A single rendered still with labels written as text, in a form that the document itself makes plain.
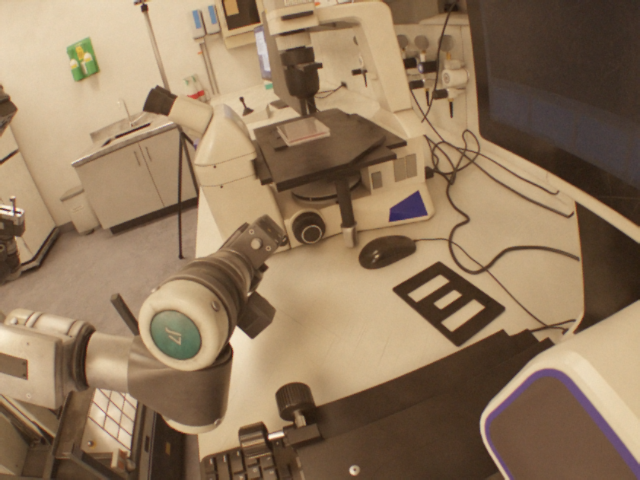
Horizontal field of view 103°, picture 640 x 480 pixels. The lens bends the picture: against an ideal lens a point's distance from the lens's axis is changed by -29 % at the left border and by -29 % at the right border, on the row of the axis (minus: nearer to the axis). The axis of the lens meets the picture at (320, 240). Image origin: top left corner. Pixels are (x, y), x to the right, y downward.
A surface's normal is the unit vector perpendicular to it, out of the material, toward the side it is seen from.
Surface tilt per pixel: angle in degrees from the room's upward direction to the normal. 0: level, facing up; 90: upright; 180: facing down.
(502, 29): 93
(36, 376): 57
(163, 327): 64
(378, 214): 81
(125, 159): 90
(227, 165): 90
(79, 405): 0
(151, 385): 73
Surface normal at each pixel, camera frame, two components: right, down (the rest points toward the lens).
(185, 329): 0.04, 0.18
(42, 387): 0.30, -0.10
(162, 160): 0.27, 0.51
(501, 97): -0.94, 0.33
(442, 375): -0.18, -0.81
